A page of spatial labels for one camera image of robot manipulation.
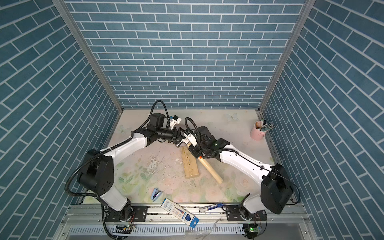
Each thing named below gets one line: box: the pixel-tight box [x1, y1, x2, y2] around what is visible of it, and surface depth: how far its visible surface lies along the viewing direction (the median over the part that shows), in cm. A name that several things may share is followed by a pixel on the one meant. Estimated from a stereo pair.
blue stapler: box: [151, 187, 163, 202], surface depth 80 cm
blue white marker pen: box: [198, 203, 224, 213], surface depth 77 cm
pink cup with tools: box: [250, 119, 276, 141], surface depth 98 cm
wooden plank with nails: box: [181, 146, 200, 179], surface depth 88 cm
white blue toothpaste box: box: [160, 198, 200, 229], surface depth 74 cm
